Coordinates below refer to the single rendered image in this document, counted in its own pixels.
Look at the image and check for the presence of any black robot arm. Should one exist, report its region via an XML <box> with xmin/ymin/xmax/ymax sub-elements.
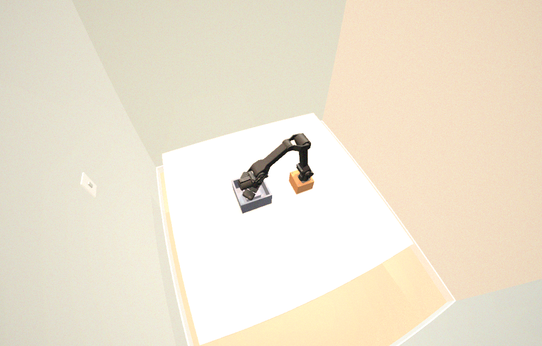
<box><xmin>237</xmin><ymin>133</ymin><xmax>314</xmax><ymax>191</ymax></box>

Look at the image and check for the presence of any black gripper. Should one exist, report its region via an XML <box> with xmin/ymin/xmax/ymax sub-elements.
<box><xmin>242</xmin><ymin>183</ymin><xmax>262</xmax><ymax>201</ymax></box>

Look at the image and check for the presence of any white square plate with hole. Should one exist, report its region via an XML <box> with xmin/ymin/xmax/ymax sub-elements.
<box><xmin>245</xmin><ymin>190</ymin><xmax>261</xmax><ymax>202</ymax></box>

